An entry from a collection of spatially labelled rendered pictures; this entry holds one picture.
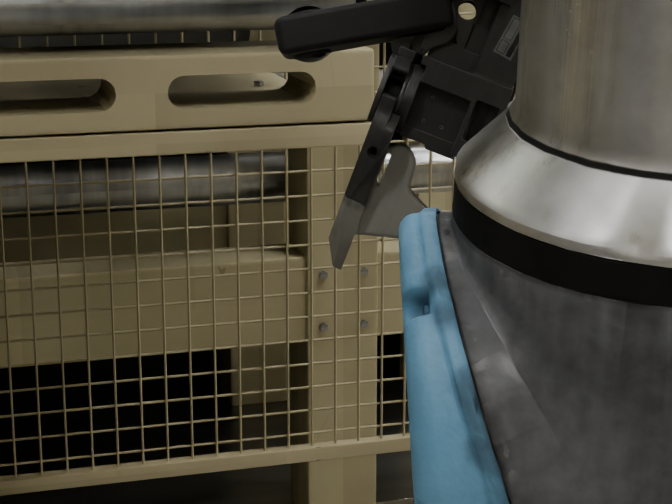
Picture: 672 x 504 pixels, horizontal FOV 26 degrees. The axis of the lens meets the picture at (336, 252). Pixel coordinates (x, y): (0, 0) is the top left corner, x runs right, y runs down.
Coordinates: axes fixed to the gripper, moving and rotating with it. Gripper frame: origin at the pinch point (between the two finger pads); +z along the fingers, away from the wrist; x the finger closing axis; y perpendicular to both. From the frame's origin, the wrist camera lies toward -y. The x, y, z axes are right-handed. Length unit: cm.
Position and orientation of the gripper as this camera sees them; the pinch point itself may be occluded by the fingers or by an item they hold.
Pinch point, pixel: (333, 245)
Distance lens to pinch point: 97.2
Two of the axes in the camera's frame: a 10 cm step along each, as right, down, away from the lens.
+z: -3.6, 9.3, 1.1
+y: 9.3, 3.6, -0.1
